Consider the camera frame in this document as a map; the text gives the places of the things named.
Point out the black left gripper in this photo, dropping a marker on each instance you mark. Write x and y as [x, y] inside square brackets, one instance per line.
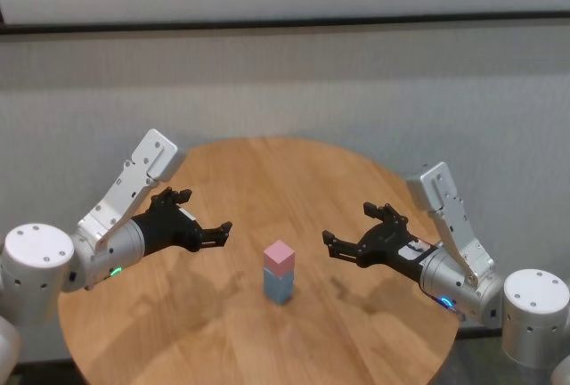
[167, 226]

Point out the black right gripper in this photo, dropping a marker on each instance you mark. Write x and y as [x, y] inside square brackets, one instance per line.
[387, 244]

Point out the pink cube block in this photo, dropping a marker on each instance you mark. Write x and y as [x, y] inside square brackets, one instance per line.
[278, 260]

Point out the blue cube block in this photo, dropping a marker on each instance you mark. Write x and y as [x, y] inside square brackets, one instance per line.
[278, 295]
[278, 280]

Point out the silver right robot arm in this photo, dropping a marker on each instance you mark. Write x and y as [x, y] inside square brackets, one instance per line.
[534, 309]

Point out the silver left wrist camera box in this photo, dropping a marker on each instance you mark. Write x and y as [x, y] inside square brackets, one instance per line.
[142, 175]

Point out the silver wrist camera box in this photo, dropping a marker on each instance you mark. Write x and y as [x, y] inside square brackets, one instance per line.
[142, 175]
[434, 184]

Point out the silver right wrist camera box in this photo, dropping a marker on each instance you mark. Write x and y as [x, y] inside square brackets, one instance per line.
[434, 184]

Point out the black wall baseboard strip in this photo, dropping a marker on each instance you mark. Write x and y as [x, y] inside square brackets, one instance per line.
[285, 24]

